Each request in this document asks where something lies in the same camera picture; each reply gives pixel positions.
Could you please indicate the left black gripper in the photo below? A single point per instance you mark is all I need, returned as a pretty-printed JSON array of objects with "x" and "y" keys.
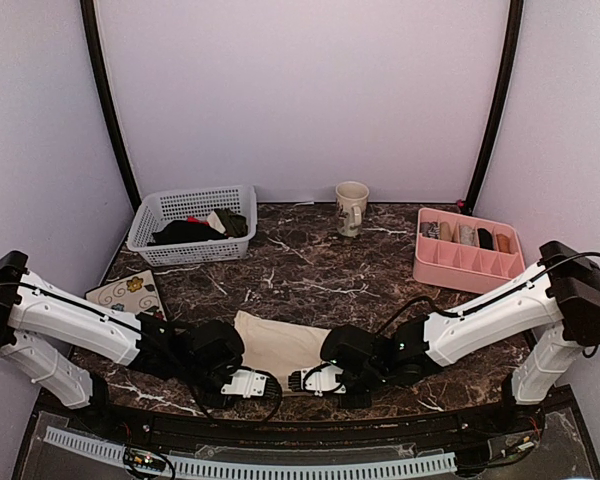
[{"x": 209, "y": 401}]

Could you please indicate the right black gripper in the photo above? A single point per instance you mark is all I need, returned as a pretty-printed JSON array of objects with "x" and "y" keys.
[{"x": 361, "y": 402}]

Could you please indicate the cream cotton boxer underwear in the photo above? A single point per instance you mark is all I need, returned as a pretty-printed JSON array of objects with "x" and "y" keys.
[{"x": 279, "y": 348}]

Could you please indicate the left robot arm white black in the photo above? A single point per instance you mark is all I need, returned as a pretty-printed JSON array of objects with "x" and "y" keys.
[{"x": 32, "y": 311}]

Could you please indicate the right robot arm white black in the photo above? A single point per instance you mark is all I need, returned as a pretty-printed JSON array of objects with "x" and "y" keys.
[{"x": 560, "y": 294}]

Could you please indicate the grey rolled underwear in tray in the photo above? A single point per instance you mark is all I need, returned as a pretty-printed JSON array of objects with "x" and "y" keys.
[{"x": 430, "y": 229}]

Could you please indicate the tan rolled underwear in tray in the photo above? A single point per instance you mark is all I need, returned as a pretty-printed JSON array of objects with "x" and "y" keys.
[{"x": 446, "y": 232}]

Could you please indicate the light grey rolled underwear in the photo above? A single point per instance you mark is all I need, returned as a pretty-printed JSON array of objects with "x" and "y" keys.
[{"x": 466, "y": 235}]

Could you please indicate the black rolled underwear in tray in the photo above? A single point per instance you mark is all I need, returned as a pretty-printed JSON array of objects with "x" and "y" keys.
[{"x": 485, "y": 239}]

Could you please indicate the brown rolled underwear in tray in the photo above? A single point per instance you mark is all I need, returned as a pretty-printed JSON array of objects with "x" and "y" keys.
[{"x": 504, "y": 244}]

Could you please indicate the floral square tile coaster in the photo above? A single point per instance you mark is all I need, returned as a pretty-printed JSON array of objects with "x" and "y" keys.
[{"x": 137, "y": 293}]

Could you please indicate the black garment in basket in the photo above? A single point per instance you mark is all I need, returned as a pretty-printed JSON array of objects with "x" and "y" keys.
[{"x": 181, "y": 232}]

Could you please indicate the white plastic laundry basket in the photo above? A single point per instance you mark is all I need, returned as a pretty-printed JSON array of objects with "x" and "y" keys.
[{"x": 159, "y": 209}]

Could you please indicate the olive green garment in basket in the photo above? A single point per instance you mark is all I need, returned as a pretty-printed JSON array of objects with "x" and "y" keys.
[{"x": 235, "y": 225}]

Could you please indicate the small white garment in basket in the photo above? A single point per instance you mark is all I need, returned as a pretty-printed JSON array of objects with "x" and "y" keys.
[{"x": 218, "y": 221}]

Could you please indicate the red garment in basket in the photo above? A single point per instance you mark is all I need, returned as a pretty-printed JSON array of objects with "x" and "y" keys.
[{"x": 192, "y": 219}]

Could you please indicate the pink divided organizer tray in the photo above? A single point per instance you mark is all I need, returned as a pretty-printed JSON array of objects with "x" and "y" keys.
[{"x": 461, "y": 267}]

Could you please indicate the cream ceramic mug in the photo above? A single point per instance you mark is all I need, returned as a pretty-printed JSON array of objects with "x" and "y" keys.
[{"x": 351, "y": 199}]

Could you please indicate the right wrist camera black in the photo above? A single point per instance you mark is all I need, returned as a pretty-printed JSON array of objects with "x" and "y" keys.
[{"x": 348, "y": 347}]

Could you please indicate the black front table rail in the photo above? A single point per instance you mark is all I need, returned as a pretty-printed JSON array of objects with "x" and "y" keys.
[{"x": 432, "y": 414}]

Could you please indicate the left black frame post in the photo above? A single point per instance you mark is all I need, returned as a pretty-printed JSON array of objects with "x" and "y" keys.
[{"x": 106, "y": 100}]

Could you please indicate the black frame post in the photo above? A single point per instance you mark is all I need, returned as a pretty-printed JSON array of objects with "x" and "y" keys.
[
  {"x": 506, "y": 65},
  {"x": 106, "y": 100}
]

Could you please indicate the right black frame post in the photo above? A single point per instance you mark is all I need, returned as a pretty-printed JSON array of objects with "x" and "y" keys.
[{"x": 506, "y": 65}]

